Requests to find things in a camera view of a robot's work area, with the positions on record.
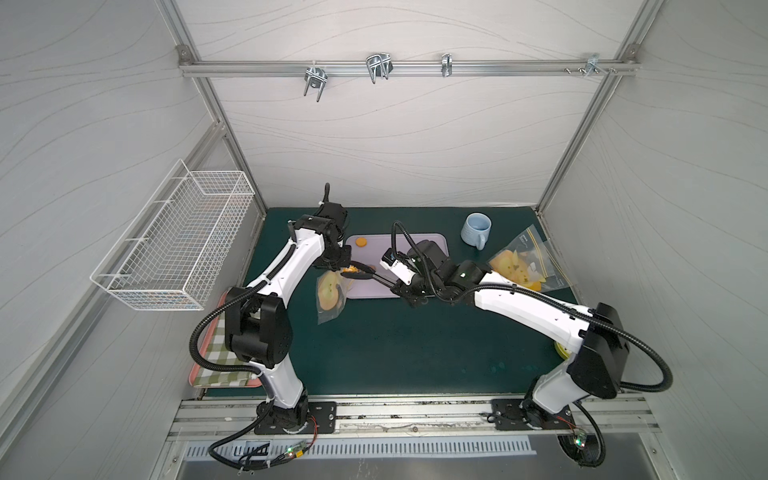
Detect aluminium cross rail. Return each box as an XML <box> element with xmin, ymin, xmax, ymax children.
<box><xmin>179</xmin><ymin>58</ymin><xmax>641</xmax><ymax>78</ymax></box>

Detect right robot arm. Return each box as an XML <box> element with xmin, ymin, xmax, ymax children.
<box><xmin>380</xmin><ymin>221</ymin><xmax>673</xmax><ymax>468</ymax></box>

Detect white wire basket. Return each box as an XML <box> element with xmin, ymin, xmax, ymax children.
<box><xmin>90</xmin><ymin>160</ymin><xmax>254</xmax><ymax>311</ymax></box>

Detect lilac plastic tray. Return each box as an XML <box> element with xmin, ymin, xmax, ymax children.
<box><xmin>345</xmin><ymin>233</ymin><xmax>449</xmax><ymax>300</ymax></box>

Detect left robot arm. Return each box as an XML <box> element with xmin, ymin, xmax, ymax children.
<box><xmin>188</xmin><ymin>184</ymin><xmax>351</xmax><ymax>473</ymax></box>

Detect light blue ceramic mug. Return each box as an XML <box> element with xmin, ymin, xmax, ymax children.
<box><xmin>460</xmin><ymin>212</ymin><xmax>492</xmax><ymax>251</ymax></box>

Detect metal hook clamp right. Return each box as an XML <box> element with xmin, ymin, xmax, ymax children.
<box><xmin>563</xmin><ymin>53</ymin><xmax>617</xmax><ymax>78</ymax></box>

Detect green bowl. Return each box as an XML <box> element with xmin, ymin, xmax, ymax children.
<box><xmin>555</xmin><ymin>342</ymin><xmax>571</xmax><ymax>360</ymax></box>

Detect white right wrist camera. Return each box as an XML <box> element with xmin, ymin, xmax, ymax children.
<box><xmin>380</xmin><ymin>247</ymin><xmax>417</xmax><ymax>286</ymax></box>

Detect resealable bag table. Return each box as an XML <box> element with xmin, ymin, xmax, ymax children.
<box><xmin>489</xmin><ymin>225</ymin><xmax>555</xmax><ymax>292</ymax></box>

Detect clear resealable bag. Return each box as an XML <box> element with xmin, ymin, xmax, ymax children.
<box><xmin>534</xmin><ymin>242</ymin><xmax>572</xmax><ymax>292</ymax></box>

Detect resealable bag with duck print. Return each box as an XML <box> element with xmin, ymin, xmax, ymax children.
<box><xmin>316</xmin><ymin>271</ymin><xmax>353</xmax><ymax>325</ymax></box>

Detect metal hook clamp left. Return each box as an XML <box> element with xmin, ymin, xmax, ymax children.
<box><xmin>303</xmin><ymin>65</ymin><xmax>329</xmax><ymax>103</ymax></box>

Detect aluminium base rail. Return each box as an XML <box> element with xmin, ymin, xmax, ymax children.
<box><xmin>167</xmin><ymin>392</ymin><xmax>661</xmax><ymax>436</ymax></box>

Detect metal hook clamp small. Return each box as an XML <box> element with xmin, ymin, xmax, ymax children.
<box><xmin>441</xmin><ymin>53</ymin><xmax>453</xmax><ymax>78</ymax></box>

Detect metal hook clamp middle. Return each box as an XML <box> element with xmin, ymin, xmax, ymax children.
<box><xmin>365</xmin><ymin>53</ymin><xmax>393</xmax><ymax>84</ymax></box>

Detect metal tongs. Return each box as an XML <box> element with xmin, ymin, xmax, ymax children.
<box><xmin>340</xmin><ymin>260</ymin><xmax>396</xmax><ymax>289</ymax></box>

